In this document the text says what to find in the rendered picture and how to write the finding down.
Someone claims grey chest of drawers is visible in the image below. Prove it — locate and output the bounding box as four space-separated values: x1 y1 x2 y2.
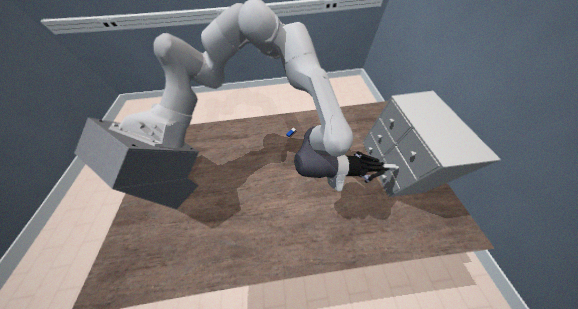
363 91 501 197

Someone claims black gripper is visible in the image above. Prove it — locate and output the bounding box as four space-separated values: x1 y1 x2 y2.
346 151 397 183

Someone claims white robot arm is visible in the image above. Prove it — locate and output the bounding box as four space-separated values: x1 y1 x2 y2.
109 0 353 191

